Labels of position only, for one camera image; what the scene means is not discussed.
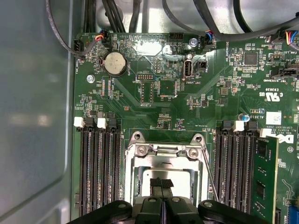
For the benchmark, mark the green RAM stick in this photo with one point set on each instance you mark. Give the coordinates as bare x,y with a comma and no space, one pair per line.
266,175

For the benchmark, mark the blue expansion slot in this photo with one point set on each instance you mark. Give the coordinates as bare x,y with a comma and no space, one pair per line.
294,212

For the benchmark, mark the black open PC case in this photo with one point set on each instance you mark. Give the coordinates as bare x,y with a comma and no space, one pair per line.
35,93

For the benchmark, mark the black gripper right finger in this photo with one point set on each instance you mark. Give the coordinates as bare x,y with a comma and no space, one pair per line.
177,210

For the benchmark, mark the RAM slot white clips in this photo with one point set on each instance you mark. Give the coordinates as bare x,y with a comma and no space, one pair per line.
265,133
234,168
84,163
105,163

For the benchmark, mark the metal CPU socket cover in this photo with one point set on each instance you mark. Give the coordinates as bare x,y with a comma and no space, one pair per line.
168,161

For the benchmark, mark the metal CPU socket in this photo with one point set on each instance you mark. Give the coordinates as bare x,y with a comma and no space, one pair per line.
198,140

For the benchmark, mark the green motherboard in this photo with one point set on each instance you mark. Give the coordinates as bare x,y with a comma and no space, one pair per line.
187,105

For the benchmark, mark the coin cell battery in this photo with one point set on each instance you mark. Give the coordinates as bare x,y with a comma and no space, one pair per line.
115,63

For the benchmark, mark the black expansion slot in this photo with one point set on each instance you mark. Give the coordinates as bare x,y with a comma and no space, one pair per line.
278,217

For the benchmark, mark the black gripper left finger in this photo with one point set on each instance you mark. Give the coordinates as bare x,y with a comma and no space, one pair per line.
149,210

